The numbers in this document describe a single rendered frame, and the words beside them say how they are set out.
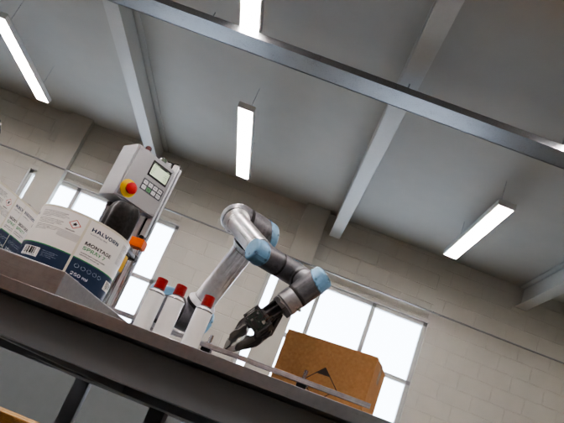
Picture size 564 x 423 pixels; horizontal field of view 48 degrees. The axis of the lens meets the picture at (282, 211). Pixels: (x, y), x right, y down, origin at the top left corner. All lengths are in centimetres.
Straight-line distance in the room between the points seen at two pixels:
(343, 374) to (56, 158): 665
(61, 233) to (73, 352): 35
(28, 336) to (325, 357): 113
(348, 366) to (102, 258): 93
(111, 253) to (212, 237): 639
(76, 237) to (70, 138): 703
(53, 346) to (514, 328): 738
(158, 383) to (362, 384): 107
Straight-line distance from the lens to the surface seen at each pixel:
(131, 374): 101
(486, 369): 795
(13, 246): 168
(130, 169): 209
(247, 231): 201
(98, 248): 133
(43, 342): 107
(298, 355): 202
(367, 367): 198
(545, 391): 820
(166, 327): 184
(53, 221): 135
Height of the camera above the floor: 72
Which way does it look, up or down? 21 degrees up
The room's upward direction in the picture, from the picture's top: 22 degrees clockwise
